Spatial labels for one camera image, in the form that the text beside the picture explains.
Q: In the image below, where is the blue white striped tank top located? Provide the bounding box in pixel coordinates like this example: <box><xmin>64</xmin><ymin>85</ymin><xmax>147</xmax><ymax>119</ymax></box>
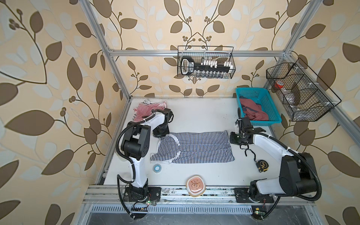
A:
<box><xmin>150</xmin><ymin>131</ymin><xmax>235</xmax><ymax>164</ymax></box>

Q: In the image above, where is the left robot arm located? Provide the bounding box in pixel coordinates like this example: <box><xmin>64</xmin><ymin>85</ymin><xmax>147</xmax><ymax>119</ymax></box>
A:
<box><xmin>115</xmin><ymin>108</ymin><xmax>173</xmax><ymax>220</ymax></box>

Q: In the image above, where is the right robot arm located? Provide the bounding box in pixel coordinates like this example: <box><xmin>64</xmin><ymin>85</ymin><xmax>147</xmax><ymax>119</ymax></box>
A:
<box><xmin>230</xmin><ymin>116</ymin><xmax>323</xmax><ymax>220</ymax></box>

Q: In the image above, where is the red white striped tank top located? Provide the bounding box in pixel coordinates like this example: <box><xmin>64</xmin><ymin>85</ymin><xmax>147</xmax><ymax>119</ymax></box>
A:
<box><xmin>133</xmin><ymin>102</ymin><xmax>167</xmax><ymax>122</ymax></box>

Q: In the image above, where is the pink red garment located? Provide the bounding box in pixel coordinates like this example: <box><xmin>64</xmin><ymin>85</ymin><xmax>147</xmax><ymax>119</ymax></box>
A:
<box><xmin>239</xmin><ymin>97</ymin><xmax>269</xmax><ymax>121</ymax></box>

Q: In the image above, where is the yellow black tape measure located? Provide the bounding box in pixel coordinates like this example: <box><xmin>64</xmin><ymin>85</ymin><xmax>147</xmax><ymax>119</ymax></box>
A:
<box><xmin>244</xmin><ymin>145</ymin><xmax>269</xmax><ymax>173</ymax></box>

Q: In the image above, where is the teal plastic laundry basket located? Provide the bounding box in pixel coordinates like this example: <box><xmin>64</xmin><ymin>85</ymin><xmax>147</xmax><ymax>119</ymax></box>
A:
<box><xmin>236</xmin><ymin>87</ymin><xmax>282</xmax><ymax>126</ymax></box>

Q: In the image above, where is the blue tape roll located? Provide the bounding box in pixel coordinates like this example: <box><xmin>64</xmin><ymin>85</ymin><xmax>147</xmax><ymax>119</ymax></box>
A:
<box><xmin>153</xmin><ymin>164</ymin><xmax>162</xmax><ymax>173</ymax></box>

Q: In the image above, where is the red capped plastic bottle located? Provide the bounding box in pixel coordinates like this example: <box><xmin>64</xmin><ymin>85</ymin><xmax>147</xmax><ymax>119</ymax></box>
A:
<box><xmin>273</xmin><ymin>80</ymin><xmax>290</xmax><ymax>98</ymax></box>

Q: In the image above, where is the pink round dish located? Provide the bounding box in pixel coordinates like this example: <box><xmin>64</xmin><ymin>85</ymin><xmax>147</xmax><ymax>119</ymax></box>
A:
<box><xmin>186</xmin><ymin>175</ymin><xmax>206</xmax><ymax>197</ymax></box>

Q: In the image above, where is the black socket tool set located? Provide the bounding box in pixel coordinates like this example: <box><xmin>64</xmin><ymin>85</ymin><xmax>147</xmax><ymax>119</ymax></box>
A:
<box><xmin>177</xmin><ymin>56</ymin><xmax>236</xmax><ymax>79</ymax></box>

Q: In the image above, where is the right wire basket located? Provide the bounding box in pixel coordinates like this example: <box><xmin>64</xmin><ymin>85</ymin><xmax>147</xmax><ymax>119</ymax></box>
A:
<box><xmin>266</xmin><ymin>58</ymin><xmax>341</xmax><ymax>122</ymax></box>

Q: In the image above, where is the wire basket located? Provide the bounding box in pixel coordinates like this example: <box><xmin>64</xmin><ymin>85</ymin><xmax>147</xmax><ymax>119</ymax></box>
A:
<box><xmin>266</xmin><ymin>58</ymin><xmax>341</xmax><ymax>122</ymax></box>
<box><xmin>177</xmin><ymin>45</ymin><xmax>236</xmax><ymax>79</ymax></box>

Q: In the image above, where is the back wire basket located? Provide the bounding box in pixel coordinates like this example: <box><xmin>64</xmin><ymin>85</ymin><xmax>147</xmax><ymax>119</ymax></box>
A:
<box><xmin>177</xmin><ymin>45</ymin><xmax>236</xmax><ymax>79</ymax></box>

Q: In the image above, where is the aluminium frame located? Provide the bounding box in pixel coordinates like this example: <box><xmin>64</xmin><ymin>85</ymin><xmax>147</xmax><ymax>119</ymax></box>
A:
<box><xmin>78</xmin><ymin>0</ymin><xmax>360</xmax><ymax>183</ymax></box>

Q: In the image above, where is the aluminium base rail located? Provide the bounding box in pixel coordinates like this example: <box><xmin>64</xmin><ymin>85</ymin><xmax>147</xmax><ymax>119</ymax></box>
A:
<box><xmin>82</xmin><ymin>185</ymin><xmax>314</xmax><ymax>215</ymax></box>

